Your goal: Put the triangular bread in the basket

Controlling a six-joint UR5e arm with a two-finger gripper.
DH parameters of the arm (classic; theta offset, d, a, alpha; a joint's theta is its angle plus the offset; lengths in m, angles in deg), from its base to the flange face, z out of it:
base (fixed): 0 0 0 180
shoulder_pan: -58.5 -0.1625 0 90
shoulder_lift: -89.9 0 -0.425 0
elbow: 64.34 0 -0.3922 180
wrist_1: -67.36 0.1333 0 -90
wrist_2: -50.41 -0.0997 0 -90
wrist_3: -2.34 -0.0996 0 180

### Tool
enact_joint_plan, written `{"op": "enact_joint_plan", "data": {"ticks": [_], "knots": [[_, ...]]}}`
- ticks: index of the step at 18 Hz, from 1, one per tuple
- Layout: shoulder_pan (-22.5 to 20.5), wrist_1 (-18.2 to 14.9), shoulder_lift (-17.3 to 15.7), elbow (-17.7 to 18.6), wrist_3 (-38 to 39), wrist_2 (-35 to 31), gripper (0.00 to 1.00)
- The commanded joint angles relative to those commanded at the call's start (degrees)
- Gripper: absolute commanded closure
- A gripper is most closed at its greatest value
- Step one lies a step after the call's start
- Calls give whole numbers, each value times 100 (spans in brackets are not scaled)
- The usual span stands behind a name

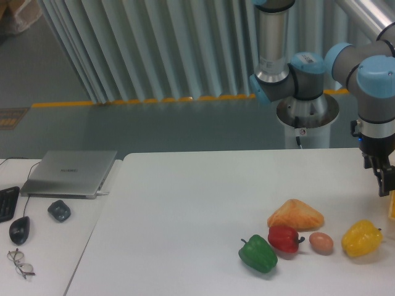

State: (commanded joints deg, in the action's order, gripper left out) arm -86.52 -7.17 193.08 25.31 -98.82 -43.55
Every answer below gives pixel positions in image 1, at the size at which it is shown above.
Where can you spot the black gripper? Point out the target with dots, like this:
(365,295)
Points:
(375,152)

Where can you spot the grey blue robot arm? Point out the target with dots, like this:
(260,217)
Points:
(367,72)

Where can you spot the yellow basket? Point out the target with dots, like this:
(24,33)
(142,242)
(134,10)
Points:
(391,209)

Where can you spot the triangular orange bread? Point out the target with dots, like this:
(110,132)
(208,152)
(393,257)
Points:
(298,215)

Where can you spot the yellow bell pepper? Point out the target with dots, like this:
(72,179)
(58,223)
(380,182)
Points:
(361,238)

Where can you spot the brown egg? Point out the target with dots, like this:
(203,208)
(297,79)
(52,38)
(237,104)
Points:
(321,243)

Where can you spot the red bell pepper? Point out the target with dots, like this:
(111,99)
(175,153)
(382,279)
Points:
(284,238)

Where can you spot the green bell pepper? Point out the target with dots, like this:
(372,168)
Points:
(257,254)

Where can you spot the silver laptop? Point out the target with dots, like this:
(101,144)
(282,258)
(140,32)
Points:
(70,174)

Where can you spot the small dark grey case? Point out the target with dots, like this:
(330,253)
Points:
(59,211)

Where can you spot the black computer mouse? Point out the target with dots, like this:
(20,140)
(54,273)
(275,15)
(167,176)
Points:
(19,230)

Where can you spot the black keyboard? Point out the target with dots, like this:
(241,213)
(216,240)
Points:
(8,203)

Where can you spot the cardboard box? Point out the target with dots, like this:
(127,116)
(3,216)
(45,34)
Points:
(18,15)

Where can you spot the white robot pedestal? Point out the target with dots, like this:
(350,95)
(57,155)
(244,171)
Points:
(307,124)

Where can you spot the wire-rimmed eyeglasses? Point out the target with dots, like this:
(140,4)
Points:
(22,268)

